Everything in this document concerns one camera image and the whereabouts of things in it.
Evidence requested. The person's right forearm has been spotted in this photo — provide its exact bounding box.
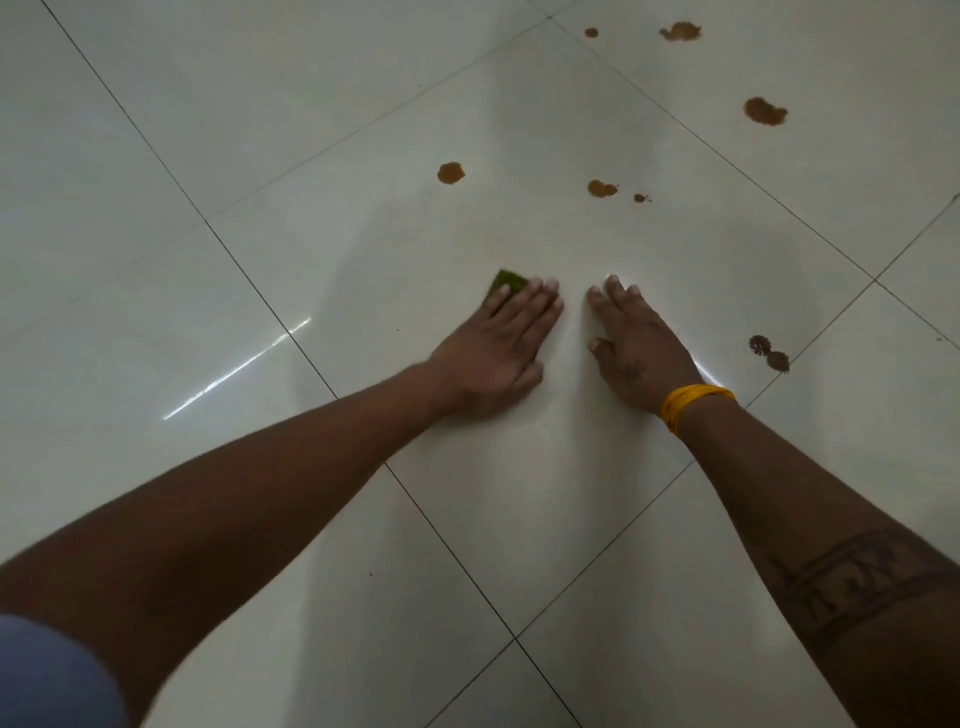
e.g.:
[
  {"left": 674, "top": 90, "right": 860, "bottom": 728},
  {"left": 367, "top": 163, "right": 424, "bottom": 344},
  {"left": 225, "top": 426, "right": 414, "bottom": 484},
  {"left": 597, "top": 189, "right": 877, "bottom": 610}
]
[{"left": 678, "top": 397, "right": 960, "bottom": 728}]

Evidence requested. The person's left forearm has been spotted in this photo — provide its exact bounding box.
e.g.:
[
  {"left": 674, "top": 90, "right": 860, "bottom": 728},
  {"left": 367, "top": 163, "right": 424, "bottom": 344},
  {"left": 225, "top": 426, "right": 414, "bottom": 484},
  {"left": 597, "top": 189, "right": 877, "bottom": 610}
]
[{"left": 0, "top": 363, "right": 451, "bottom": 728}]

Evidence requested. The light blue shirt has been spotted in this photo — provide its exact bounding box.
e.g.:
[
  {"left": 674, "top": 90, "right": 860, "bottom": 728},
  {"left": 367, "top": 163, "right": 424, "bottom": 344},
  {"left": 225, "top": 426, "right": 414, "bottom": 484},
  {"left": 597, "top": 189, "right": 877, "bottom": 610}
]
[{"left": 0, "top": 614, "right": 130, "bottom": 728}]

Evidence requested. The person's left hand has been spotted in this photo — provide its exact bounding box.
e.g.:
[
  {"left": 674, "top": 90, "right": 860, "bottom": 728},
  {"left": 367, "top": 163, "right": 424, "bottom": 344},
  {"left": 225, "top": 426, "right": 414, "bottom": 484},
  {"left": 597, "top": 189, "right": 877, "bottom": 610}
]
[{"left": 419, "top": 277, "right": 565, "bottom": 421}]

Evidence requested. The group of brown floor stains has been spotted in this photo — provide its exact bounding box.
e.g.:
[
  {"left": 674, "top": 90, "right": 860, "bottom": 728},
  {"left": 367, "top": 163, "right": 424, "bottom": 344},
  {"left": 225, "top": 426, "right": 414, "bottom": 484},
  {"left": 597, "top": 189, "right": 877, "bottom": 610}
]
[{"left": 437, "top": 20, "right": 791, "bottom": 374}]

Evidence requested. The yellow thread wristband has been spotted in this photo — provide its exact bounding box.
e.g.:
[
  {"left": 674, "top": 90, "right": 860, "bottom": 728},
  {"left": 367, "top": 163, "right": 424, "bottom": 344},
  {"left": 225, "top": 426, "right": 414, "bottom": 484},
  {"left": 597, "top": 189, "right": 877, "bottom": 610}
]
[{"left": 659, "top": 383, "right": 738, "bottom": 436}]

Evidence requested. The green cleaning cloth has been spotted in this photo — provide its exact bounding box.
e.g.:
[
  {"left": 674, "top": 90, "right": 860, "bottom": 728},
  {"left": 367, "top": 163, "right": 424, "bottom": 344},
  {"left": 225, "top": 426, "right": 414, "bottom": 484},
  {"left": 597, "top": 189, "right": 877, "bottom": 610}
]
[{"left": 487, "top": 268, "right": 532, "bottom": 301}]

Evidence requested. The person's right hand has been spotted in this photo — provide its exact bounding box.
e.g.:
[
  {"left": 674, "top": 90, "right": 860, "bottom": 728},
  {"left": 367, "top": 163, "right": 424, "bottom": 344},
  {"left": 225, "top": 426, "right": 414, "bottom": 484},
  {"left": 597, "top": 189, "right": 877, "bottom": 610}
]
[{"left": 584, "top": 274, "right": 706, "bottom": 418}]

